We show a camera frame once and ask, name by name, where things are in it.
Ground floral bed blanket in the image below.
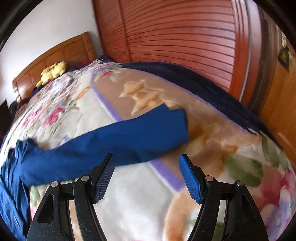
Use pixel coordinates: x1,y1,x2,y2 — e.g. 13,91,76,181
1,59,295,240

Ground wooden desk chair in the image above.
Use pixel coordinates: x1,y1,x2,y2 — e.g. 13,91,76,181
0,100,18,137

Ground wooden louvered wardrobe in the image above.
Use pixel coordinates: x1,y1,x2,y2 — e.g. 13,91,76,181
92,0,262,107

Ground wooden room door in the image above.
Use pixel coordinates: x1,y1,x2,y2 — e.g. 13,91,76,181
251,11,295,160

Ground wooden bed headboard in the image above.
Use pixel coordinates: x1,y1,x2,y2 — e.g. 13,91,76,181
12,32,96,102

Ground blue suit jacket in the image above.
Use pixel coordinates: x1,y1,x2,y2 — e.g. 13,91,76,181
1,104,189,240

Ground yellow Pikachu plush toy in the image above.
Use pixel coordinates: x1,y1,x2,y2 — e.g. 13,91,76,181
36,61,67,88

